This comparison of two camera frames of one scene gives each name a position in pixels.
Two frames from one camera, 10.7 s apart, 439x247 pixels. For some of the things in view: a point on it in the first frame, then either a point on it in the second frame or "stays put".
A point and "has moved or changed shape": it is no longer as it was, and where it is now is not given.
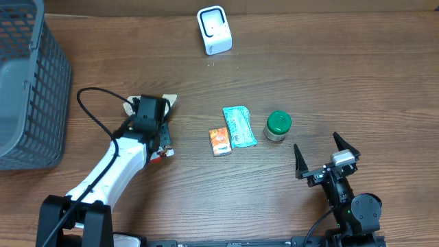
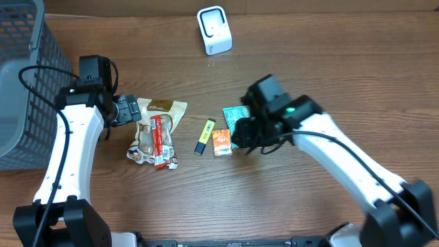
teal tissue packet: (241, 132) stays put
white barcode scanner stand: (215, 29) stays put
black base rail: (276, 242) stays put
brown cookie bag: (128, 103) has moved or changed shape
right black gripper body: (315, 177) -> (253, 135)
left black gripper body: (165, 136) -> (128, 109)
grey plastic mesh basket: (35, 88) stays put
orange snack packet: (220, 141) stays put
